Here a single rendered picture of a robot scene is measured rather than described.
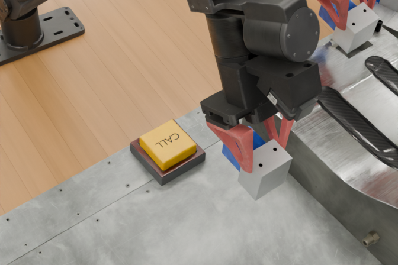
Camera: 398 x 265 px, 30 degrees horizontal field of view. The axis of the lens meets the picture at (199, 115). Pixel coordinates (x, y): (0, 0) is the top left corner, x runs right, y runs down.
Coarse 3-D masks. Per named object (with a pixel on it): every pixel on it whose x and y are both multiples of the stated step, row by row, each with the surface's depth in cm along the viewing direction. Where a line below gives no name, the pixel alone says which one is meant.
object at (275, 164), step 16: (224, 144) 93; (256, 144) 93; (272, 144) 91; (256, 160) 90; (272, 160) 90; (288, 160) 90; (240, 176) 93; (256, 176) 89; (272, 176) 90; (256, 192) 91
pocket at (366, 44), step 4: (336, 44) 116; (364, 44) 116; (368, 44) 115; (372, 44) 114; (336, 48) 116; (340, 48) 117; (356, 48) 118; (360, 48) 117; (364, 48) 116; (344, 52) 117; (352, 52) 117; (356, 52) 117; (348, 56) 116; (352, 56) 116
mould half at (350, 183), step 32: (384, 32) 116; (320, 64) 111; (352, 64) 111; (352, 96) 107; (384, 96) 108; (256, 128) 110; (320, 128) 103; (384, 128) 104; (320, 160) 100; (352, 160) 100; (320, 192) 104; (352, 192) 97; (384, 192) 95; (352, 224) 101; (384, 224) 95; (384, 256) 98
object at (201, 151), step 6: (174, 120) 111; (186, 132) 110; (138, 138) 109; (132, 144) 108; (138, 150) 107; (198, 150) 108; (144, 156) 107; (192, 156) 107; (150, 162) 106; (180, 162) 106; (186, 162) 106; (156, 168) 105; (174, 168) 106; (162, 174) 105
